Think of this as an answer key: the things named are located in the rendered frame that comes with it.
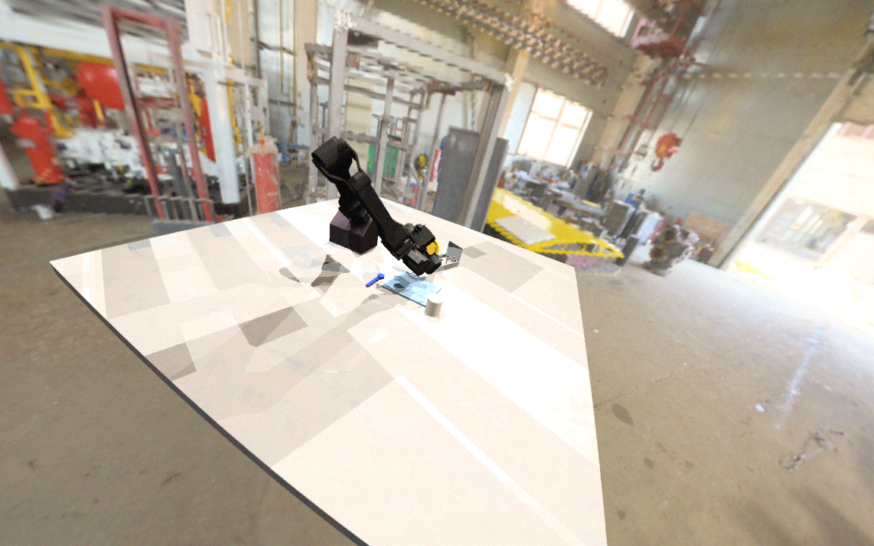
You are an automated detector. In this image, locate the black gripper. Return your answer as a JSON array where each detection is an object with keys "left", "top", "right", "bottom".
[{"left": 405, "top": 223, "right": 442, "bottom": 275}]

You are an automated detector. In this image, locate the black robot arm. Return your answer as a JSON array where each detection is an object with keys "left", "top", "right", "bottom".
[{"left": 311, "top": 136, "right": 435, "bottom": 276}]

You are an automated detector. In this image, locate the white dish rack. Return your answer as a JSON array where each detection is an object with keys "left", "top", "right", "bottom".
[{"left": 434, "top": 240, "right": 463, "bottom": 272}]

